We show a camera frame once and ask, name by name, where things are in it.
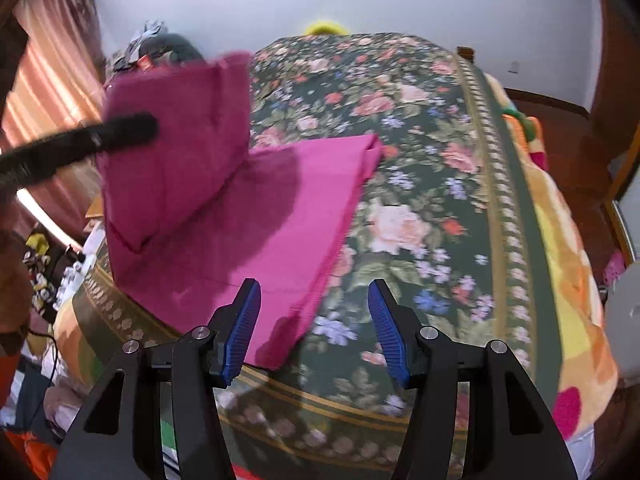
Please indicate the white wall socket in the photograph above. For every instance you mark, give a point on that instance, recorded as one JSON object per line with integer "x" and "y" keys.
{"x": 514, "y": 67}

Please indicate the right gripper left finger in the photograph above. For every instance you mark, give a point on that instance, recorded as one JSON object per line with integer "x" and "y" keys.
{"x": 116, "y": 433}

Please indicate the yellow pillow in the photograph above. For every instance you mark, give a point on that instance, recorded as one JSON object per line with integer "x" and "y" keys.
{"x": 325, "y": 28}

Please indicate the wooden door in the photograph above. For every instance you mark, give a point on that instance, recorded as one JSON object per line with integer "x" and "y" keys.
{"x": 614, "y": 115}

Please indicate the floral green bedspread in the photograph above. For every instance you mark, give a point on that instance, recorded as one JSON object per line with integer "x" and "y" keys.
{"x": 447, "y": 220}

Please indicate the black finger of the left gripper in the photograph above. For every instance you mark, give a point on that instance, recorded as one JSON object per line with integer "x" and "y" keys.
{"x": 33, "y": 163}

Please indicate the wooden framed mirror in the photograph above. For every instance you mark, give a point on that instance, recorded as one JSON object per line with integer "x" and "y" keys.
{"x": 621, "y": 202}

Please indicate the pink pants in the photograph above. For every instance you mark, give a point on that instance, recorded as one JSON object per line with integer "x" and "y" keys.
{"x": 197, "y": 211}

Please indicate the orange yellow fleece blanket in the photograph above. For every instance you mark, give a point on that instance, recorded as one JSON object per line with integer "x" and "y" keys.
{"x": 589, "y": 374}

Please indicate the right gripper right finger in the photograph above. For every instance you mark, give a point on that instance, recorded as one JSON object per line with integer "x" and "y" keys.
{"x": 511, "y": 432}

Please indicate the pink striped curtain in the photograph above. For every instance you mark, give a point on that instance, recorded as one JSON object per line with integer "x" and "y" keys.
{"x": 58, "y": 85}

